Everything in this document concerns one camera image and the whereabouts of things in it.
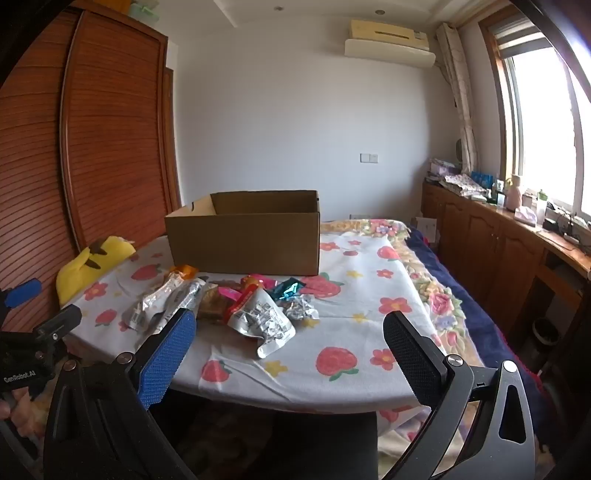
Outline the dark trash bin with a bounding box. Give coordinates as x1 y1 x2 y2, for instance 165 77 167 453
532 318 563 348

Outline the teal snack packet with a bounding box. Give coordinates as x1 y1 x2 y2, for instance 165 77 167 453
270 278 306 303

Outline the yellow plush toy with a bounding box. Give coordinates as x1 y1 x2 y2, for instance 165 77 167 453
56 236 137 306

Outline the wall air conditioner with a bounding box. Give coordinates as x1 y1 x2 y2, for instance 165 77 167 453
344 18 437 69

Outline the wooden slatted wardrobe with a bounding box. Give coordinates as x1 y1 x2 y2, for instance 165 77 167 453
0 0 183 333

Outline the window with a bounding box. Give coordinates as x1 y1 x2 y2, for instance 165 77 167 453
478 9 591 217

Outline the brown cardboard box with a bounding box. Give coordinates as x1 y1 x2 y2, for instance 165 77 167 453
165 190 321 277

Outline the silver printed snack packet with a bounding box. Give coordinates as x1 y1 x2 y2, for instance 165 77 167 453
121 276 185 333

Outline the strawberry printed blanket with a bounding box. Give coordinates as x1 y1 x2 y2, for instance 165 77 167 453
69 231 485 412

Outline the floral bed blanket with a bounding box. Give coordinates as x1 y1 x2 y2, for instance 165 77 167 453
318 218 486 467

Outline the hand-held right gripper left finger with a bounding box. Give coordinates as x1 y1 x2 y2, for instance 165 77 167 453
44 307 199 480

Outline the pink bottle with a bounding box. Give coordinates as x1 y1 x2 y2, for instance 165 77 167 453
507 174 523 211

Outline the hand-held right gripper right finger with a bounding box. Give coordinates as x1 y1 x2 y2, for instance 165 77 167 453
382 310 539 480

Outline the dark blue blanket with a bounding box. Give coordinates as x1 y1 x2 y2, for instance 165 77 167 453
406 226 550 416

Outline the crumpled silver wrapper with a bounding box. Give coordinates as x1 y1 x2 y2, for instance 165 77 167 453
283 295 320 322

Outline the patterned curtain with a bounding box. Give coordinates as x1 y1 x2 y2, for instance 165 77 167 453
436 22 479 174

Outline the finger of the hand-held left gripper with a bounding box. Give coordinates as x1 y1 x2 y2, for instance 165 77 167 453
0 278 41 310
36 305 83 344

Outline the green storage box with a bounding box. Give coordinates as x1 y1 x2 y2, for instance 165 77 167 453
128 2 160 22

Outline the floral folded cloth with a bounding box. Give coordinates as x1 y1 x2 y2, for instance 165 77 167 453
438 173 491 198

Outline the white red printed snack packet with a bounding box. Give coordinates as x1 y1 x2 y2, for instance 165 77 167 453
225 286 296 360

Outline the white paper bag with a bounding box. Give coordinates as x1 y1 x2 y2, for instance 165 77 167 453
411 217 439 244

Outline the clear granola snack packet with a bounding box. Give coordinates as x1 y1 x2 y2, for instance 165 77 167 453
198 281 236 326

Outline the wooden cabinet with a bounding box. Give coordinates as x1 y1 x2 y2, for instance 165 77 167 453
422 182 591 361

